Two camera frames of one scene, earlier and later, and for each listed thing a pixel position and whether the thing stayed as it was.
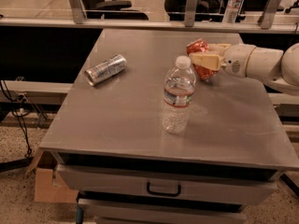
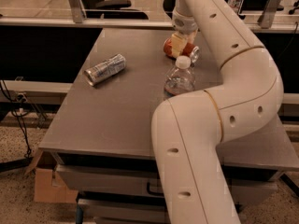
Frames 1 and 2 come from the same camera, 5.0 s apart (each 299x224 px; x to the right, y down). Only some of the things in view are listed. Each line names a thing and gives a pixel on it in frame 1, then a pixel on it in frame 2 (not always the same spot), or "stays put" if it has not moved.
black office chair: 92,1 stays put
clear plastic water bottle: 178,92 stays put
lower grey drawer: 120,211 stays put
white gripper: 239,61 → 184,23
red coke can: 196,47 → 190,50
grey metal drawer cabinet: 115,157 stays put
